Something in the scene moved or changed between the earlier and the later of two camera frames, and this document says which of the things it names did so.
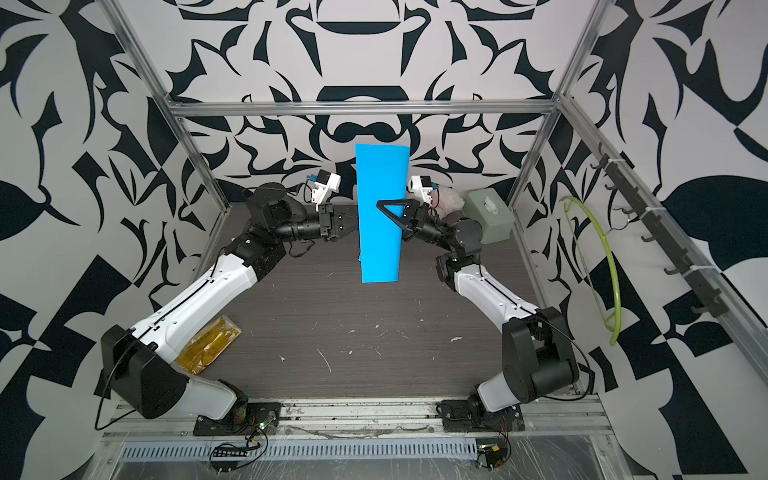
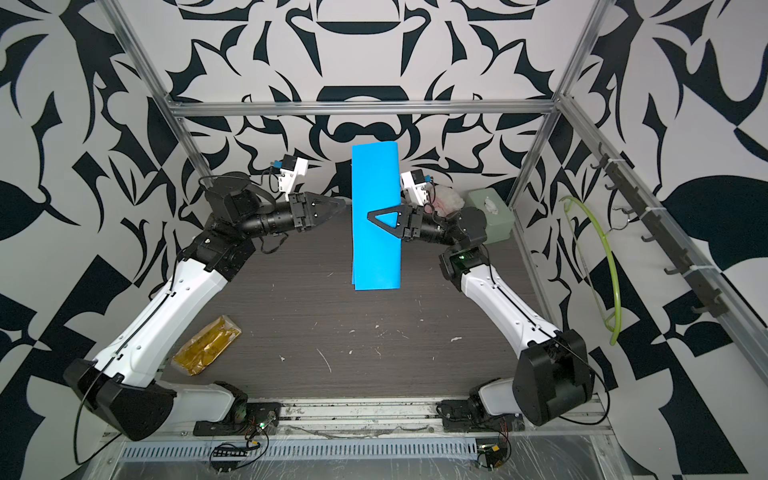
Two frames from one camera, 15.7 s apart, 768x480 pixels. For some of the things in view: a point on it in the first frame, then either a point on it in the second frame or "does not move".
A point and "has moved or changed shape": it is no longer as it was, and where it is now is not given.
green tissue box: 488,208 does not move
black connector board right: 494,453 does not move
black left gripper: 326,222 → 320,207
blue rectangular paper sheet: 382,173 has moved or changed shape
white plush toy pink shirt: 444,200 does not move
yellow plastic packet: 208,346 does not move
